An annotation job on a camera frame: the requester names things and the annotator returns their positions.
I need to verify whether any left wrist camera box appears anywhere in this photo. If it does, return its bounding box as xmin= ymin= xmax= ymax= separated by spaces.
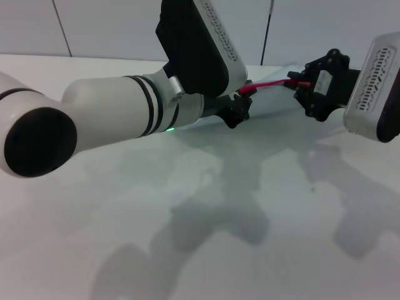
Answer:
xmin=155 ymin=0 xmax=249 ymax=96

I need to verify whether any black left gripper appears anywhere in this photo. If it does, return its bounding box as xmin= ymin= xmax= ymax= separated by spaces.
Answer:
xmin=199 ymin=83 xmax=254 ymax=129

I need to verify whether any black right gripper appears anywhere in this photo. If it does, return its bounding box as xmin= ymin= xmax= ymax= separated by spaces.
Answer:
xmin=286 ymin=48 xmax=364 ymax=122

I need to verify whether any clear red-zip document bag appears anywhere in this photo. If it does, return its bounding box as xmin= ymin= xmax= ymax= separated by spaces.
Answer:
xmin=186 ymin=63 xmax=317 ymax=126

